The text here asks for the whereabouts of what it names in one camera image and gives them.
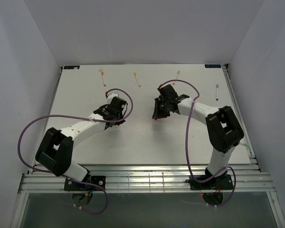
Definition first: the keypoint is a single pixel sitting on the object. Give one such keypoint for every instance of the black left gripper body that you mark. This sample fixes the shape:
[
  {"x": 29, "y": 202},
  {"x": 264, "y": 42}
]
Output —
[{"x": 119, "y": 116}]

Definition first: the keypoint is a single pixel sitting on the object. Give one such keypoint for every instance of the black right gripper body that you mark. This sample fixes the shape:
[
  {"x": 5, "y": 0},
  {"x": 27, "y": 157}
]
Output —
[{"x": 164, "y": 103}]

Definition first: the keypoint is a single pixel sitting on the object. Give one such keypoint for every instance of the orange capped white marker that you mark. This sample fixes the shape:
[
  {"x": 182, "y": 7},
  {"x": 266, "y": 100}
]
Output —
[{"x": 103, "y": 78}]

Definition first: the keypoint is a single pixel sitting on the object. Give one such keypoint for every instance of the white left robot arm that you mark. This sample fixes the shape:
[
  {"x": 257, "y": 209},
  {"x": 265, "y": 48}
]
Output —
[{"x": 56, "y": 148}]

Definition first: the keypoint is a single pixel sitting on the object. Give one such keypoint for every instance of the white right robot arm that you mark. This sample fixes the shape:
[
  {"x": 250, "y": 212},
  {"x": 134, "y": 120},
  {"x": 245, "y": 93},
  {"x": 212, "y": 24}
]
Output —
[{"x": 224, "y": 129}]

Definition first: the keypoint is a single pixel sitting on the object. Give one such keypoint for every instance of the yellow capped white marker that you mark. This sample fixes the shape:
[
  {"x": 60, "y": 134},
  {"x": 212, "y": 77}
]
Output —
[{"x": 137, "y": 80}]

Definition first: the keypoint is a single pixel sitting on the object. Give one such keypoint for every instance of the purple capped white marker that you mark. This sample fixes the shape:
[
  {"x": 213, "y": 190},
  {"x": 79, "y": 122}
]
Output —
[{"x": 217, "y": 92}]

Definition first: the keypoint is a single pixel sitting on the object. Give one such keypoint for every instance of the right blue table sticker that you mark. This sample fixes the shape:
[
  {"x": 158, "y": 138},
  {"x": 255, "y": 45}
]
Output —
[{"x": 212, "y": 66}]

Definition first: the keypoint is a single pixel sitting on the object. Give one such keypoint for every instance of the blue table sticker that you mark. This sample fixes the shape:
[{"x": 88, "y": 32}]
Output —
[
  {"x": 212, "y": 66},
  {"x": 71, "y": 67}
]

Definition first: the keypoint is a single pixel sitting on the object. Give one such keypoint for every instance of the left blue table sticker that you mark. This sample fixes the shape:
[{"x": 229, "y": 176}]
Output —
[{"x": 71, "y": 67}]

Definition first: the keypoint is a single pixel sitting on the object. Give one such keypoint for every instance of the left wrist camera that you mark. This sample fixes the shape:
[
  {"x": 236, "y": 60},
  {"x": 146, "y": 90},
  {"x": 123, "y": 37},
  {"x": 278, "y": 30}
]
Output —
[{"x": 111, "y": 94}]

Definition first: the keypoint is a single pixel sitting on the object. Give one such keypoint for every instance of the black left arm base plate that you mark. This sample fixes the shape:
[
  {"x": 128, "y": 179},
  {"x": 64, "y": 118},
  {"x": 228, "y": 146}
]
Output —
[{"x": 91, "y": 183}]

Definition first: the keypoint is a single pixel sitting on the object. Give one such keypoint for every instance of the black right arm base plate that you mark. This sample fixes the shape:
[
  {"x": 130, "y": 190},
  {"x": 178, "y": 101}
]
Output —
[{"x": 218, "y": 183}]

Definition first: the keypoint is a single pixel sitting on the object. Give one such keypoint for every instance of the aluminium front rail frame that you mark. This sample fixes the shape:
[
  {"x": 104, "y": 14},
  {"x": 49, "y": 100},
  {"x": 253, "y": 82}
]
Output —
[{"x": 147, "y": 179}]

